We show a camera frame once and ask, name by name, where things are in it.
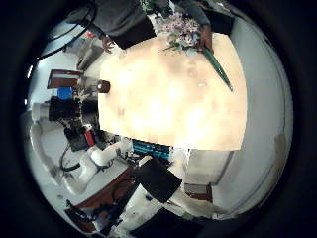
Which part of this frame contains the blue box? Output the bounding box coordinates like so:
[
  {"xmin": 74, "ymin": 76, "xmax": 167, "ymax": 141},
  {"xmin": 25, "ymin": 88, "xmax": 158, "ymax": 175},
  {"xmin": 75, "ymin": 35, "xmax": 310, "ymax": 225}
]
[{"xmin": 56, "ymin": 86, "xmax": 73, "ymax": 101}]

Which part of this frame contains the person in dark grey top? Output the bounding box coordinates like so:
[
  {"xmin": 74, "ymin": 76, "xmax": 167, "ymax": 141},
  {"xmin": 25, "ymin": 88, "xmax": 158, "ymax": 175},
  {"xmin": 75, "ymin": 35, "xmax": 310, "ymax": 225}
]
[{"xmin": 65, "ymin": 0, "xmax": 214, "ymax": 51}]

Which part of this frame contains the blue crate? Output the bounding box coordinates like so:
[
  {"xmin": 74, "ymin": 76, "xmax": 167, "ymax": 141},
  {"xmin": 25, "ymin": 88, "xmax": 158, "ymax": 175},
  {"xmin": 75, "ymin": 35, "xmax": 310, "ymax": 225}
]
[{"xmin": 132, "ymin": 138, "xmax": 172, "ymax": 162}]

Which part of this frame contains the brown shelf box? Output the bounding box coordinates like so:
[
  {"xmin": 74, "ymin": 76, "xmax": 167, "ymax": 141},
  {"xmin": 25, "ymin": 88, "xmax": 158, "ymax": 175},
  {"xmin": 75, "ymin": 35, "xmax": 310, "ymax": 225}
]
[{"xmin": 47, "ymin": 68, "xmax": 84, "ymax": 90}]

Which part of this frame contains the brown wooden table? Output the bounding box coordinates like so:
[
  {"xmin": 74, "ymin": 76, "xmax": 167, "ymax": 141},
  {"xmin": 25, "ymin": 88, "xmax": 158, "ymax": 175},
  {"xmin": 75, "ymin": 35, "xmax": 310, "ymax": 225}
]
[{"xmin": 63, "ymin": 168, "xmax": 140, "ymax": 232}]

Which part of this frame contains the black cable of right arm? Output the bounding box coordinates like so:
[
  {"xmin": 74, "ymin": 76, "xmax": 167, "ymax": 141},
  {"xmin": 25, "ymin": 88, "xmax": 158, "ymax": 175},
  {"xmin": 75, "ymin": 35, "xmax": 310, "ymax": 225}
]
[{"xmin": 35, "ymin": 4, "xmax": 99, "ymax": 64}]

